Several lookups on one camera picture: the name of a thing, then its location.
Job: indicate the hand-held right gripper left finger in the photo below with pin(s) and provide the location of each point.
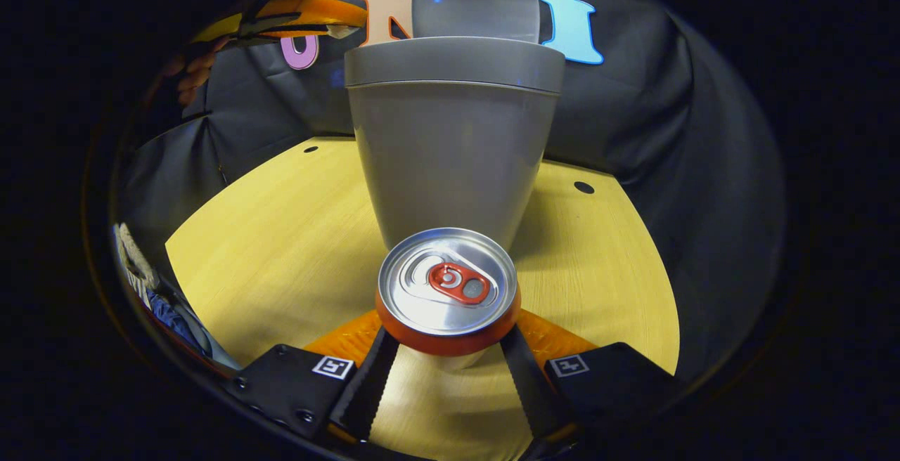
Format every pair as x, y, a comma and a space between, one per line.
365, 391

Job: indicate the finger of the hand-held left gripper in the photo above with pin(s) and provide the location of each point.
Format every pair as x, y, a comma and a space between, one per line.
295, 34
316, 10

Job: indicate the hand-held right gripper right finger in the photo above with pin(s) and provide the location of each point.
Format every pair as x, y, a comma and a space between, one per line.
531, 391

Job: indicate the red pop can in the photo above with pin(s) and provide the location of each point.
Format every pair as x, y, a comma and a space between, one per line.
450, 285

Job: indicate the grey desktop garbage bin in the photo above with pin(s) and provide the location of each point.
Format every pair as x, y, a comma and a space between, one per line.
450, 152

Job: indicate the person's blue trousers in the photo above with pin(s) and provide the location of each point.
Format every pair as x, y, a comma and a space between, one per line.
183, 324

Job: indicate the person's white top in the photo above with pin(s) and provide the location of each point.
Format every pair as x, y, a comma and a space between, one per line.
135, 261

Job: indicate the black backdrop cloth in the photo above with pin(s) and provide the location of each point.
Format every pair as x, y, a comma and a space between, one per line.
668, 131

